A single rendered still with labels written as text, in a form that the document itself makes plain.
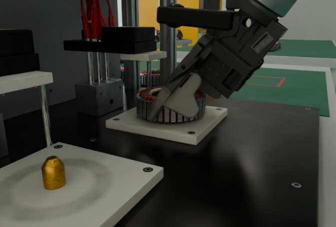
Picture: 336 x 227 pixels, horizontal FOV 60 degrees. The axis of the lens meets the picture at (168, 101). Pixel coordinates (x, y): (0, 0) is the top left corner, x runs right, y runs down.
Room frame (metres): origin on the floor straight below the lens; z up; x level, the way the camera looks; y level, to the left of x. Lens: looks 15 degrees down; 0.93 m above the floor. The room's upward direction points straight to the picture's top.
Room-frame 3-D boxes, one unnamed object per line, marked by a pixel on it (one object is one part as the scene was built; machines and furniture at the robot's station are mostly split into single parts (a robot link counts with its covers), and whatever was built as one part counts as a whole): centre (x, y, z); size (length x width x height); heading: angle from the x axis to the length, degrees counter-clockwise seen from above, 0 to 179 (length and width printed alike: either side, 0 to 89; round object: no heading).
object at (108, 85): (0.52, 0.12, 0.80); 0.07 x 0.05 x 0.06; 153
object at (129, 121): (0.46, 0.00, 0.78); 0.15 x 0.15 x 0.01; 63
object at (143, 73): (0.86, 0.03, 0.77); 0.11 x 0.11 x 0.04
